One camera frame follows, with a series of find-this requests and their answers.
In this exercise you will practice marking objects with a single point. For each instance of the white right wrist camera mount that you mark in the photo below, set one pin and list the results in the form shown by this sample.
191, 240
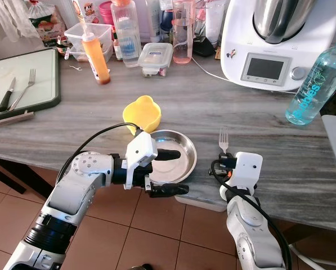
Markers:
247, 169

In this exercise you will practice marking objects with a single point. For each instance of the white green rimmed cutting board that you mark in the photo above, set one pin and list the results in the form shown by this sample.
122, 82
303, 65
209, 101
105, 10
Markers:
38, 84

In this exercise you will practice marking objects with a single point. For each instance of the grey top wooden table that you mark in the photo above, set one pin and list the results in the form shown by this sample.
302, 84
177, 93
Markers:
258, 146

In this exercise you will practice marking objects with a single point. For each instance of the stainless steel plate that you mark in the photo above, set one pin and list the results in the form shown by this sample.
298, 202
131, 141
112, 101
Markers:
182, 169

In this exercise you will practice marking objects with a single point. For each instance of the yellow plastic bowl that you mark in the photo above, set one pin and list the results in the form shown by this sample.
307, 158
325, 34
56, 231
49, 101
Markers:
142, 112

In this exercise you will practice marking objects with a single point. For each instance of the clear bottle with orange cap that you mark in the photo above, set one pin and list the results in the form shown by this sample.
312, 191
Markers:
126, 39

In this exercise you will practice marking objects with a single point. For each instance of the small black wedge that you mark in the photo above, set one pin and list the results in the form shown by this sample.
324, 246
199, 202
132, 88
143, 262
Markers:
204, 49

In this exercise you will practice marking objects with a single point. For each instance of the white kitchen machine steel bowl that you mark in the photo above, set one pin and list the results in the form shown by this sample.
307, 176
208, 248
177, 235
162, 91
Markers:
241, 34

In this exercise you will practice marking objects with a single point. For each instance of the clear plastic storage box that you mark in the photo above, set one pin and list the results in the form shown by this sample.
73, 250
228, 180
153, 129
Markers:
75, 39

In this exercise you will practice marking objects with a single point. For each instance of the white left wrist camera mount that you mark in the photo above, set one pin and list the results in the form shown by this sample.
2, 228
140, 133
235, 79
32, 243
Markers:
142, 147

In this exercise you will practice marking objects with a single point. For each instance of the cartoon printed box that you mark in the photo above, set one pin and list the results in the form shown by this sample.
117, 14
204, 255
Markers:
86, 10

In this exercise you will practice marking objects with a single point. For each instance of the stainless steel fork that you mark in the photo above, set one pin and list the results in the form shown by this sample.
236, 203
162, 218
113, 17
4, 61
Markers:
224, 138
28, 79

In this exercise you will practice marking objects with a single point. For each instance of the clear bag of food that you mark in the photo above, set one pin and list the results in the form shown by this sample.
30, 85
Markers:
44, 22

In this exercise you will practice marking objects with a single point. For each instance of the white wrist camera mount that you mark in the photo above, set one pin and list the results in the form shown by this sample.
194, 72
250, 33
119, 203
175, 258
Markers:
247, 169
142, 147

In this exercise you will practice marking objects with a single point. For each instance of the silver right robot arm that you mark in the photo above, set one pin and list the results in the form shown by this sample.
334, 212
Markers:
246, 225

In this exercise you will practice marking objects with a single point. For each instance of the clear lidded food container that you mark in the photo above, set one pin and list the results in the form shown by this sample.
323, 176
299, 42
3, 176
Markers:
156, 56

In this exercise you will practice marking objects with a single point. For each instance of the blue plastic water bottle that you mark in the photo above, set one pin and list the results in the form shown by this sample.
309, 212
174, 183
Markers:
314, 84

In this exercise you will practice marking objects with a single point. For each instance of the dark robot foot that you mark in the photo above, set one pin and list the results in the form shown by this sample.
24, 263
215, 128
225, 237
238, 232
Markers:
138, 268

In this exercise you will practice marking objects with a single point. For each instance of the grey flat bar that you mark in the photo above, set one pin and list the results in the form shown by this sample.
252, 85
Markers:
10, 120

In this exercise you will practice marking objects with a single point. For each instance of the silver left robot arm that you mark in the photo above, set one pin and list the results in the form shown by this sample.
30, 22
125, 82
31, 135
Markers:
72, 191

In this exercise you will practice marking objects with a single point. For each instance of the white lace curtain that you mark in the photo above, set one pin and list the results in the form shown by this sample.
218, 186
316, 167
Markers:
4, 19

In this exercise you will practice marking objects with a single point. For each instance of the pink clear bottle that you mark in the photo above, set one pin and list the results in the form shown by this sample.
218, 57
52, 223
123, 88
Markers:
183, 39

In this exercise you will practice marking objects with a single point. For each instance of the orange sauce squeeze bottle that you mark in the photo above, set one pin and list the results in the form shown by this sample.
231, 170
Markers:
96, 62

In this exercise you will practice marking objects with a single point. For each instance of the pink plastic cup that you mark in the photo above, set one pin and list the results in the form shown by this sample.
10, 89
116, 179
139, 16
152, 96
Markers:
106, 11

